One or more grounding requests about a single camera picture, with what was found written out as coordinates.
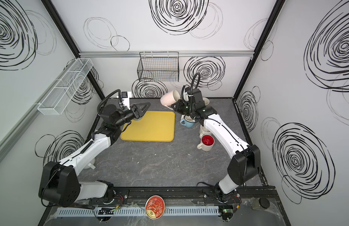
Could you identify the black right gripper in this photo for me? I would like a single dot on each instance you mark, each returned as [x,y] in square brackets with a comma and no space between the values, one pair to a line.
[178,104]

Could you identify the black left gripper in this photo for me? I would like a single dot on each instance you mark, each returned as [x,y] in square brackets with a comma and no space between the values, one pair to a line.
[137,112]

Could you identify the small grey mug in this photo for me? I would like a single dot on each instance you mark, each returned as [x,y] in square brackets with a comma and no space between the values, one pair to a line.
[206,101]

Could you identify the light blue mug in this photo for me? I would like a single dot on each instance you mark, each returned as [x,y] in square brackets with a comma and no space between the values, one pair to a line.
[187,121]

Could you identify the pink mug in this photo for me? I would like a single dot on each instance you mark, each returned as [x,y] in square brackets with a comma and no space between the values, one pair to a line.
[170,98]

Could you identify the speckled white mug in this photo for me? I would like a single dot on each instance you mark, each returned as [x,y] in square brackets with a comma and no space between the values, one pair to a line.
[203,131]

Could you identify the cream mug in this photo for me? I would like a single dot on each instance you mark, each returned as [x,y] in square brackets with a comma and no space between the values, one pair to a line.
[206,144]

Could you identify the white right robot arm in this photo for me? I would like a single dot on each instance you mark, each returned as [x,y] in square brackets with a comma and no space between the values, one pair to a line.
[245,159]

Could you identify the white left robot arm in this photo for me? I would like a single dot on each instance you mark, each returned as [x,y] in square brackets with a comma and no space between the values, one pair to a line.
[59,182]

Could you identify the yellow plastic tray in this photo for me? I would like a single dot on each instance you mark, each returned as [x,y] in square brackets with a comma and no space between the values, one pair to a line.
[155,126]

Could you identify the teal capped white cylinder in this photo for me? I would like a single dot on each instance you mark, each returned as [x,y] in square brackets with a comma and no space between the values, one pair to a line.
[90,165]

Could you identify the black wire basket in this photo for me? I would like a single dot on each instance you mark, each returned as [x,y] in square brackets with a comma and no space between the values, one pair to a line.
[163,69]

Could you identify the aluminium wall rail back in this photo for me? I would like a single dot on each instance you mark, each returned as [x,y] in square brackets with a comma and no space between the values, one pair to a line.
[168,53]

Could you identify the aluminium wall rail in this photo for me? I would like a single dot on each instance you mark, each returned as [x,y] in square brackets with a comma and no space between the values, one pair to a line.
[168,53]
[14,135]

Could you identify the white wire shelf basket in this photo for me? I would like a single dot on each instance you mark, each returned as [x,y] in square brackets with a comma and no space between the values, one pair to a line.
[72,86]

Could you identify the grey slotted cable duct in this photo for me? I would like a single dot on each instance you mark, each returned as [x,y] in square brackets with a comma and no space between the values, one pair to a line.
[138,211]

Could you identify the black corner frame post left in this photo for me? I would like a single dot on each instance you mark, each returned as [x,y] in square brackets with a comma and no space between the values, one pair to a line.
[50,8]

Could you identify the black corner frame post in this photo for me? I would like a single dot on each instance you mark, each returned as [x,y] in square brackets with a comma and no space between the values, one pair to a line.
[50,8]
[264,35]

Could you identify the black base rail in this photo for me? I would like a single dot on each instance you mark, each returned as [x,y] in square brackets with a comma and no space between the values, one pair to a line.
[205,194]

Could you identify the black corner frame post right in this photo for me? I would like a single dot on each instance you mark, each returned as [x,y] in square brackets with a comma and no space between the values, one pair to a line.
[264,35]

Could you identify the aluminium wall rail left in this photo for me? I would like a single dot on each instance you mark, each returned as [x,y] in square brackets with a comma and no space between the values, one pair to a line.
[14,135]

